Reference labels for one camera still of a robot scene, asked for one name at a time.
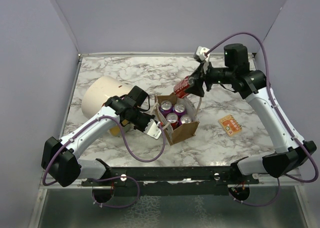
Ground purple soda can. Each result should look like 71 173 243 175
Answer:
172 103 187 118
159 100 173 117
179 114 193 124

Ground black mounting rail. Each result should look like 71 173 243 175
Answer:
81 166 259 197

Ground white round box colourful lid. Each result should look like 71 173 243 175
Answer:
81 75 136 138

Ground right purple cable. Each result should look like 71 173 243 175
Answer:
204 32 320 207

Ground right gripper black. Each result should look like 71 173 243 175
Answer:
185 59 236 96

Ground red cola can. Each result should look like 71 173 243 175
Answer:
166 112 179 130
173 76 190 99

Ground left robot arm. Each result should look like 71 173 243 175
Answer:
41 86 165 187

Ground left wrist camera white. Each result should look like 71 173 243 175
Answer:
144 119 162 140

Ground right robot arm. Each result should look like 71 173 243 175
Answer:
185 43 317 184

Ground orange spiral notebook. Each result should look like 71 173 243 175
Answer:
218 114 242 137

